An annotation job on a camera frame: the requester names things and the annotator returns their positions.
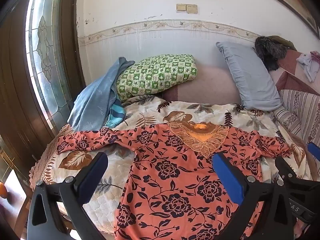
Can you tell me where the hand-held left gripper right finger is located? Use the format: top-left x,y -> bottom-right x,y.
212,152 -> 297,240

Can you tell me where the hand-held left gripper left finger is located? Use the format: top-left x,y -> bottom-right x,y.
27,152 -> 108,240

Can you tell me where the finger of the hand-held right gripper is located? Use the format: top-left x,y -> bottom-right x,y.
307,142 -> 320,162
274,156 -> 299,180

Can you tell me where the orange floral dress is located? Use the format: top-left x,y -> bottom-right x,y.
56,122 -> 293,240

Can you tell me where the leaf print fleece blanket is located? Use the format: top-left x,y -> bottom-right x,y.
29,95 -> 313,233

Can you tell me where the striped floral cloth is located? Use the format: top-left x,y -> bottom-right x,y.
271,89 -> 320,145

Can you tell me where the teal striped garment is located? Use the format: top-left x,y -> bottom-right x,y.
105,97 -> 125,129

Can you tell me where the blue knit sweater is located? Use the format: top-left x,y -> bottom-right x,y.
67,57 -> 135,132

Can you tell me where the pink patchwork blanket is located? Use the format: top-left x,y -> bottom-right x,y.
269,49 -> 320,93

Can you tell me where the small white cloth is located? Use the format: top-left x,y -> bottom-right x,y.
296,51 -> 320,83

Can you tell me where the light blue pillow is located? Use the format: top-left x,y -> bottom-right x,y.
216,41 -> 283,112

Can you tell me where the dark fur garment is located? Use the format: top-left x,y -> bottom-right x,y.
254,36 -> 288,72

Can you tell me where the green checkered pillow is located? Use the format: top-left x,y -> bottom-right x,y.
115,54 -> 198,103

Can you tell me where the olive garment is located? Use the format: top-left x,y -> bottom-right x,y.
269,35 -> 298,52

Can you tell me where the leaded glass window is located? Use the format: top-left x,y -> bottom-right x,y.
25,0 -> 75,130

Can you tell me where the dark wooden door frame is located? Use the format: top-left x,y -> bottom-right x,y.
0,0 -> 87,180

